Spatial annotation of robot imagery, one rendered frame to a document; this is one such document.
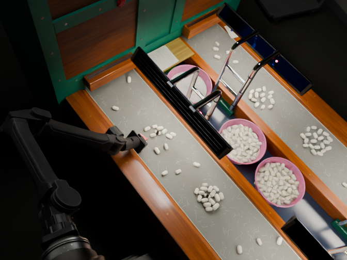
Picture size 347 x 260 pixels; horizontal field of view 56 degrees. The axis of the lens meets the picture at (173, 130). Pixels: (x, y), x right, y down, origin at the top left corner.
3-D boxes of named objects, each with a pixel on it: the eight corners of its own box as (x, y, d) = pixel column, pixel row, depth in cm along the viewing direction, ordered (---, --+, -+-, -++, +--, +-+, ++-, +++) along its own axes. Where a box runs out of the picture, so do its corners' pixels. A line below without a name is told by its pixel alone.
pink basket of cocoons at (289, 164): (274, 222, 164) (282, 218, 156) (238, 181, 171) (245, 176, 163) (305, 191, 175) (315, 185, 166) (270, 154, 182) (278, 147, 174)
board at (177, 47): (151, 79, 182) (151, 78, 181) (135, 61, 186) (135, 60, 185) (194, 54, 195) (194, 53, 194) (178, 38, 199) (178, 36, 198)
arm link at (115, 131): (109, 156, 141) (120, 141, 138) (93, 137, 145) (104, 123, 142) (124, 153, 152) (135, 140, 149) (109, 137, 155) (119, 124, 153)
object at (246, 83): (230, 116, 189) (259, 69, 150) (207, 93, 194) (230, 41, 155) (251, 101, 197) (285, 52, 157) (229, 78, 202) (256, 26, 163)
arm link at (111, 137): (19, 137, 113) (33, 114, 109) (16, 127, 116) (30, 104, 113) (115, 159, 144) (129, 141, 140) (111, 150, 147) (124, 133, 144)
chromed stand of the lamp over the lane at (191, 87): (177, 154, 173) (195, 112, 134) (155, 127, 179) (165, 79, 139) (203, 135, 181) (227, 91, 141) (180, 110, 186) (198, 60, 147)
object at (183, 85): (184, 114, 184) (186, 109, 179) (159, 87, 190) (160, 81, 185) (212, 96, 193) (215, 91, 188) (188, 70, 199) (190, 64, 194)
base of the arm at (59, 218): (53, 265, 84) (40, 244, 76) (46, 239, 89) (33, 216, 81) (85, 250, 87) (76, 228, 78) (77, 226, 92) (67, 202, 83)
